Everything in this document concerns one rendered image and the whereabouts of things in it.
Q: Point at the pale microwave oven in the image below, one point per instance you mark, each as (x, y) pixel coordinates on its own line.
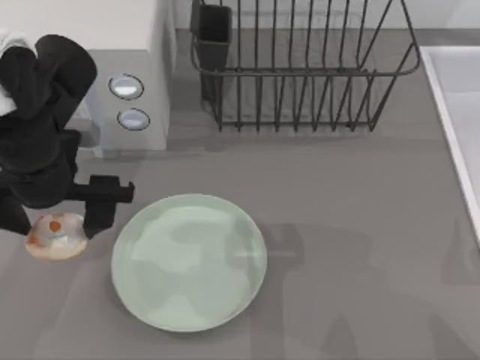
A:
(127, 37)

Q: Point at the round glazed bread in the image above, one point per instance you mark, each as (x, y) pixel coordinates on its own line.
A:
(56, 240)

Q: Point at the small round microwave knob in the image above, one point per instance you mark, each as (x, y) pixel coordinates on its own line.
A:
(133, 119)

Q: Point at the dark cutlery holder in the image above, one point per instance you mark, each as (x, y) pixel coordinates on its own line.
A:
(210, 33)

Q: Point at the large round microwave knob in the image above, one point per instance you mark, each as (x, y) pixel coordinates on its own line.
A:
(126, 87)

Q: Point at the pale green plate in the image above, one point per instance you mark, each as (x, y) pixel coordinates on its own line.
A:
(189, 262)

